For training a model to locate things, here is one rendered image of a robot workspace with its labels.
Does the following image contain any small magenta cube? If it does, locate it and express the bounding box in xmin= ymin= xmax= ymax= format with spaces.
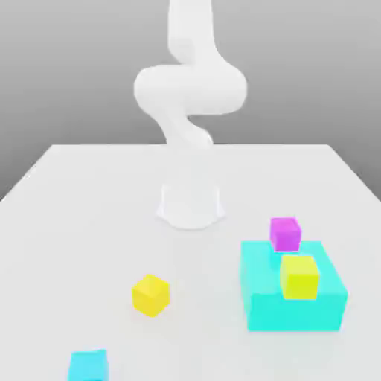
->
xmin=269 ymin=217 xmax=302 ymax=253

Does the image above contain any small lime yellow cube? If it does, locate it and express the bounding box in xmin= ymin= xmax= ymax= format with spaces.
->
xmin=279 ymin=254 xmax=321 ymax=301

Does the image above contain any small light blue cube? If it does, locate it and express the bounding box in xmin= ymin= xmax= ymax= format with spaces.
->
xmin=67 ymin=348 xmax=109 ymax=381

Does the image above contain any large cyan box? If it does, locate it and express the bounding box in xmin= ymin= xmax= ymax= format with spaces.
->
xmin=240 ymin=240 xmax=350 ymax=333

